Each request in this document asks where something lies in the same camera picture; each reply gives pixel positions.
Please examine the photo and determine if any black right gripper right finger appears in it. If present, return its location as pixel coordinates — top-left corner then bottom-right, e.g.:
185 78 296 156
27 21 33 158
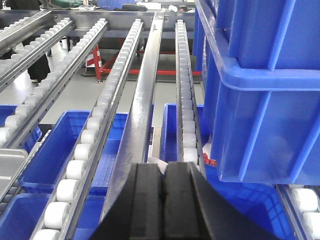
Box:
163 162 277 240

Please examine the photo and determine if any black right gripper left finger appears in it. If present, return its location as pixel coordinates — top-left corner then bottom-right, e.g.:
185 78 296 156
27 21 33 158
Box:
91 163 162 240

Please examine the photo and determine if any silver metal tray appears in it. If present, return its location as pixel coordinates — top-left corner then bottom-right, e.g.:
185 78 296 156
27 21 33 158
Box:
0 148 28 201

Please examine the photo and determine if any blue bin lower centre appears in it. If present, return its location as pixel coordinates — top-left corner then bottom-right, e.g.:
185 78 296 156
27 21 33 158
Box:
160 103 211 162

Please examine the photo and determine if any blue bin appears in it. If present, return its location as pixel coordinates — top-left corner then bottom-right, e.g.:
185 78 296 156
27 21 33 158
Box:
160 103 211 162
18 110 128 196

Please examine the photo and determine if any blue bin lower left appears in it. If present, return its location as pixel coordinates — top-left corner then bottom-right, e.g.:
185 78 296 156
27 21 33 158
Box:
18 110 128 196

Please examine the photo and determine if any large blue plastic crate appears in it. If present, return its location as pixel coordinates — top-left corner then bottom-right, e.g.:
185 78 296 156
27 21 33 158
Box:
194 0 320 186

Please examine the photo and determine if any white roller rail right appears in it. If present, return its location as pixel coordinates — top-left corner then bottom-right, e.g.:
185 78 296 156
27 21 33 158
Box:
175 19 206 177

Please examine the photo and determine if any steel divider rail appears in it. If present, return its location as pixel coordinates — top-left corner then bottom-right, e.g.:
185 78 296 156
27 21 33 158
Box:
100 12 165 221

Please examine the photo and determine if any white roller conveyor rail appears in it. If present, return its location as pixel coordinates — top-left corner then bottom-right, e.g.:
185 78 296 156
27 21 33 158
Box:
30 18 143 240

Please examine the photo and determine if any red metal frame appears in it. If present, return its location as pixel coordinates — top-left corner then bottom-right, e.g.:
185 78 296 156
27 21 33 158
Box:
83 45 202 82

